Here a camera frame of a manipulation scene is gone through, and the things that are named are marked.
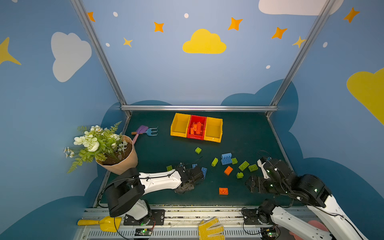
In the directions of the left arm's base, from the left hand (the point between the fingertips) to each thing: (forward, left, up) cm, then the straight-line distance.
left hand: (190, 188), depth 84 cm
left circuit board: (-21, +22, 0) cm, 30 cm away
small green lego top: (+24, -5, +1) cm, 25 cm away
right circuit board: (-21, -39, -1) cm, 44 cm away
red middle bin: (+46, -1, +3) cm, 46 cm away
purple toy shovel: (+41, +37, +2) cm, 55 cm away
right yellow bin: (+43, -17, +1) cm, 46 cm away
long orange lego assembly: (+43, -5, +2) cm, 44 cm away
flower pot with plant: (+11, +40, +26) cm, 49 cm away
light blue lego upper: (+20, -24, +2) cm, 31 cm away
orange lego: (+40, -1, +2) cm, 40 cm away
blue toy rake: (+41, +31, 0) cm, 51 cm away
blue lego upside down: (+18, -23, +1) cm, 29 cm away
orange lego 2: (+11, -23, +1) cm, 26 cm away
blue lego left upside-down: (+10, -8, +1) cm, 13 cm away
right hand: (-3, -30, +20) cm, 36 cm away
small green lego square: (+17, -28, +2) cm, 32 cm away
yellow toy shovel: (-18, +40, +2) cm, 43 cm away
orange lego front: (-2, -19, +1) cm, 19 cm away
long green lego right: (+13, -33, +2) cm, 36 cm away
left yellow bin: (+46, +9, +2) cm, 47 cm away
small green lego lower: (+7, -29, +2) cm, 30 cm away
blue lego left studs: (+13, -2, +2) cm, 13 cm away
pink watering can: (-19, -45, +24) cm, 54 cm away
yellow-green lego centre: (+16, -15, +2) cm, 22 cm away
